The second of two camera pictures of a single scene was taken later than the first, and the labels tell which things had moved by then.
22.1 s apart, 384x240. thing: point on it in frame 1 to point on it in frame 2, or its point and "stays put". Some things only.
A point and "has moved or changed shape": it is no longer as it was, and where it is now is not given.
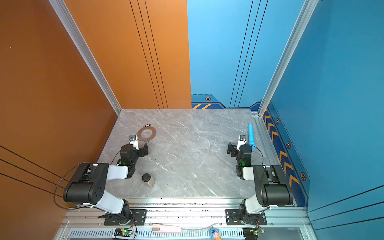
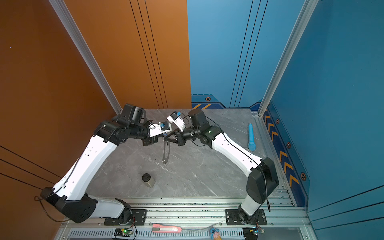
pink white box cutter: (161, 228) stays put
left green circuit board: (123, 232) stays put
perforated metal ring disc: (141, 138) has moved or changed shape
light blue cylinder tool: (251, 137) stays put
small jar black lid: (148, 180) stays put
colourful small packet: (215, 234) stays put
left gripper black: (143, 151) to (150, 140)
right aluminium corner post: (307, 9) stays put
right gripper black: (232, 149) to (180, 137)
